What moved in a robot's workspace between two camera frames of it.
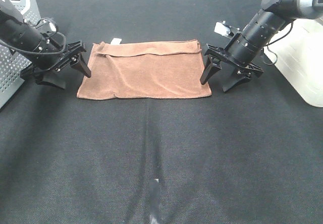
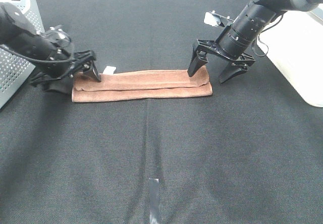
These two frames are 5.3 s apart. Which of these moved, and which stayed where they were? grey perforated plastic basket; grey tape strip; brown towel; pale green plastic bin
Moved: brown towel
Stayed: pale green plastic bin; grey tape strip; grey perforated plastic basket
